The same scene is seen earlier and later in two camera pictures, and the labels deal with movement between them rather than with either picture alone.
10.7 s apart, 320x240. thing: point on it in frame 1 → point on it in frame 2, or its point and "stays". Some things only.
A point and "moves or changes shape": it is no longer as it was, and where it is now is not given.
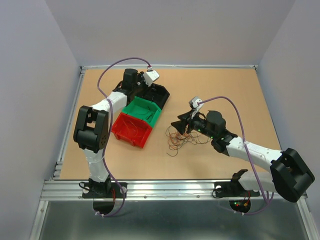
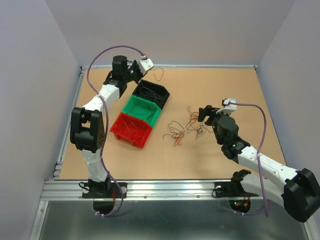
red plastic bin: [131, 129] stays
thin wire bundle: [176, 139] moves or changes shape
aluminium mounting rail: [143, 190] stays
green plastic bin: [145, 110] stays
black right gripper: [180, 125] → [208, 111]
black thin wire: [147, 117] stays
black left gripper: [146, 87] → [135, 65]
